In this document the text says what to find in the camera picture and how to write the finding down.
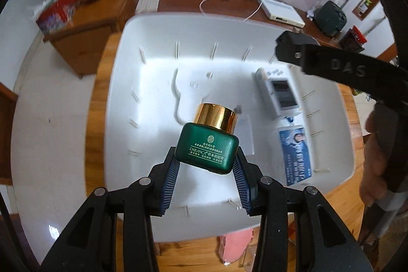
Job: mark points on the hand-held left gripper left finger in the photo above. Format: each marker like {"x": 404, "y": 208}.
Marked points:
{"x": 170, "y": 176}

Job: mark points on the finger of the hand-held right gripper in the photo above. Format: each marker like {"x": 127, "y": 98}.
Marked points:
{"x": 338, "y": 68}
{"x": 393, "y": 14}

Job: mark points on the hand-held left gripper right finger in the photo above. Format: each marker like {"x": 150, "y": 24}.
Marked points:
{"x": 240, "y": 182}

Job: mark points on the white plastic storage box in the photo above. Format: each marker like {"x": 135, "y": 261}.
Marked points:
{"x": 153, "y": 138}

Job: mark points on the green bottle with gold cap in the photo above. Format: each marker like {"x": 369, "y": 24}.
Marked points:
{"x": 207, "y": 147}

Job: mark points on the blue printed card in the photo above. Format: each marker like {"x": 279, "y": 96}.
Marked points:
{"x": 296, "y": 154}

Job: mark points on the white electronic device with screen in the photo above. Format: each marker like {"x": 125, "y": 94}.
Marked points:
{"x": 279, "y": 95}

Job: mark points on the person's right hand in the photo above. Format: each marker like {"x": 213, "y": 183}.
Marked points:
{"x": 376, "y": 163}

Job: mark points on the dark jar with red lid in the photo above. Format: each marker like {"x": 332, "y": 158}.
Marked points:
{"x": 352, "y": 38}

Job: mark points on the dark green kitchen appliance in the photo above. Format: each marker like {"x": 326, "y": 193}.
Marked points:
{"x": 330, "y": 18}

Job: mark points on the pink correction tape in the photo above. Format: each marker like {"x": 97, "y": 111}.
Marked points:
{"x": 236, "y": 243}

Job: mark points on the small white figure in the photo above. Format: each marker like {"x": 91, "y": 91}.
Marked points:
{"x": 310, "y": 12}

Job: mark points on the white set-top box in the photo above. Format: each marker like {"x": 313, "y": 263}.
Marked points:
{"x": 282, "y": 13}

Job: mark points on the wooden door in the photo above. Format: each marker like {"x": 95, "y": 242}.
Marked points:
{"x": 6, "y": 131}

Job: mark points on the wooden television cabinet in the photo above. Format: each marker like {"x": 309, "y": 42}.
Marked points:
{"x": 95, "y": 23}

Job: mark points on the white paper pad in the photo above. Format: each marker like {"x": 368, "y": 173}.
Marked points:
{"x": 147, "y": 3}

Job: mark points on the red tissue pack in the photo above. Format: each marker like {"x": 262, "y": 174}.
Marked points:
{"x": 55, "y": 14}

